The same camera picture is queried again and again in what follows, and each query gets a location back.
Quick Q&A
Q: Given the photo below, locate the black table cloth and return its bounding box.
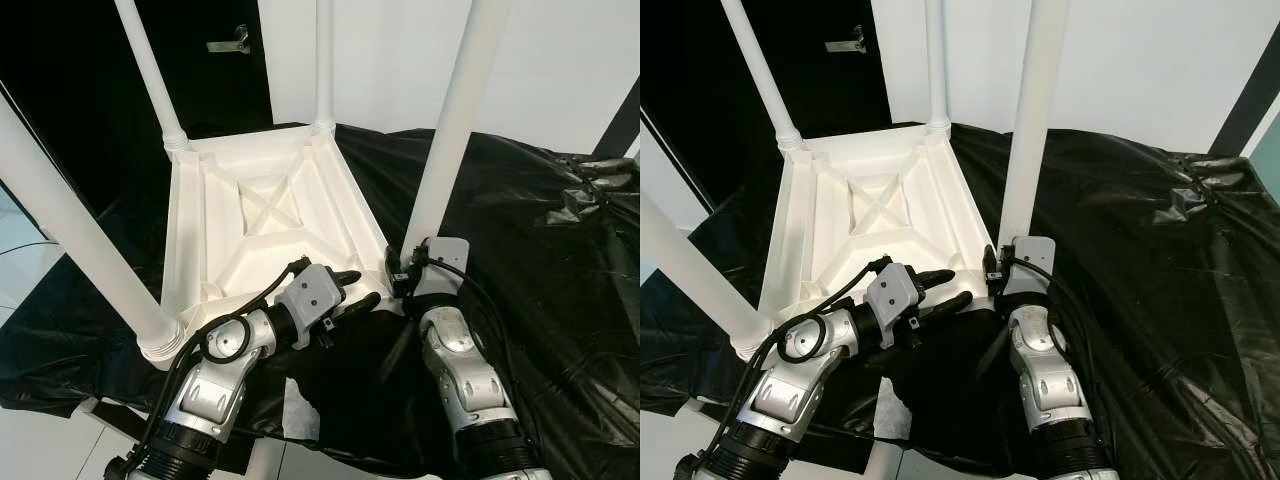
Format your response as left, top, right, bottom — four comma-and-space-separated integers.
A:
640, 122, 1280, 476
0, 125, 640, 476

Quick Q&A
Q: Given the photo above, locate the black door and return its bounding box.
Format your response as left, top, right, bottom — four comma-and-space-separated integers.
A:
640, 0, 894, 211
0, 0, 276, 211

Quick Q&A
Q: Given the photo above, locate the dark grey frame post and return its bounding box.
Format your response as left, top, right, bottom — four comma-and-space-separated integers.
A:
590, 80, 640, 161
1205, 55, 1280, 156

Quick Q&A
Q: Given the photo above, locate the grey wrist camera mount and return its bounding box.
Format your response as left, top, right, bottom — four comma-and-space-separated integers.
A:
1000, 236, 1057, 296
865, 262, 926, 349
410, 237, 471, 299
275, 265, 349, 339

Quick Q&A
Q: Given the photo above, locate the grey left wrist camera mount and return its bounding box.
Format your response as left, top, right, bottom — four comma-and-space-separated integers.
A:
275, 265, 349, 339
865, 262, 926, 349

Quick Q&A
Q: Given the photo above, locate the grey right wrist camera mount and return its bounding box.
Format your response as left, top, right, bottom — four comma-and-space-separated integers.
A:
410, 237, 471, 299
1000, 236, 1057, 296

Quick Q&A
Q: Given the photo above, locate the white plastic table top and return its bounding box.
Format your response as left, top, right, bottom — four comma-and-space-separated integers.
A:
155, 122, 416, 366
755, 122, 1011, 351

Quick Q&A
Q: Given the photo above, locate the white table pedestal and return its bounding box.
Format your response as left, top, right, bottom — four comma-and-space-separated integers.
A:
245, 435, 291, 480
865, 440, 906, 480

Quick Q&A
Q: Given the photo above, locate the silver door handle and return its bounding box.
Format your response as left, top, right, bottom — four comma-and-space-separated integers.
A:
825, 25, 868, 54
207, 25, 251, 54

